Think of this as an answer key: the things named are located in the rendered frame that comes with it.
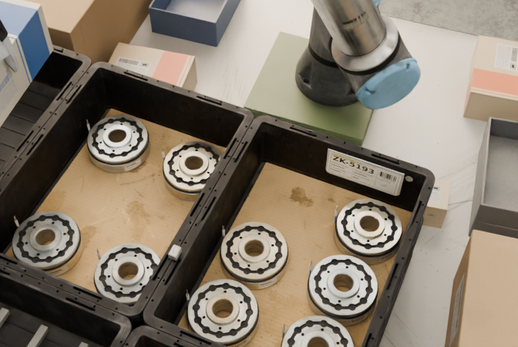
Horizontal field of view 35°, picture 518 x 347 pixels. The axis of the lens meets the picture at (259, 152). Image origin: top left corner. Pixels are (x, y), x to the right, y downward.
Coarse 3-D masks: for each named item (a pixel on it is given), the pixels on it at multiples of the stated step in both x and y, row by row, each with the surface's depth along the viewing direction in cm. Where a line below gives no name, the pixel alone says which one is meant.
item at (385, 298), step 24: (264, 120) 129; (240, 144) 126; (336, 144) 126; (408, 168) 124; (216, 192) 121; (192, 240) 116; (408, 240) 116; (168, 288) 111; (384, 288) 111; (144, 312) 109; (384, 312) 109
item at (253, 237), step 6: (252, 234) 124; (246, 240) 123; (252, 240) 123; (258, 240) 123; (264, 240) 123; (240, 246) 122; (264, 246) 122; (240, 252) 122; (264, 252) 122; (246, 258) 121; (252, 258) 121; (258, 258) 121; (264, 258) 121
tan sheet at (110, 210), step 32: (160, 128) 141; (160, 160) 137; (64, 192) 133; (96, 192) 133; (128, 192) 133; (160, 192) 133; (96, 224) 129; (128, 224) 129; (160, 224) 129; (96, 256) 126; (160, 256) 126
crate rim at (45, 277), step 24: (96, 72) 137; (120, 72) 136; (72, 96) 134; (192, 96) 133; (48, 120) 129; (216, 168) 124; (0, 192) 121; (192, 216) 118; (24, 264) 113; (168, 264) 113; (72, 288) 111; (144, 288) 111; (120, 312) 109
